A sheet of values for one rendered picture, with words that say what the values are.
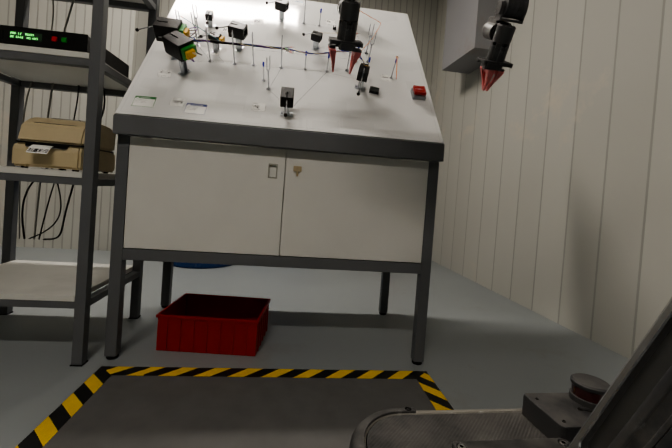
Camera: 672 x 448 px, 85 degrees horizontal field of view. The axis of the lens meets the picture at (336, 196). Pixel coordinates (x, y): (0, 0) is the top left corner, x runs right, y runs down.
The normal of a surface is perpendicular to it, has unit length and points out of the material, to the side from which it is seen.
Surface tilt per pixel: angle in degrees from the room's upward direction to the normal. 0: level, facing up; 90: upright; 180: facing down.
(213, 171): 90
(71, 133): 72
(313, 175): 90
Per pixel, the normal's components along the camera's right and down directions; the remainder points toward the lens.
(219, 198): 0.11, 0.03
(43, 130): 0.19, -0.28
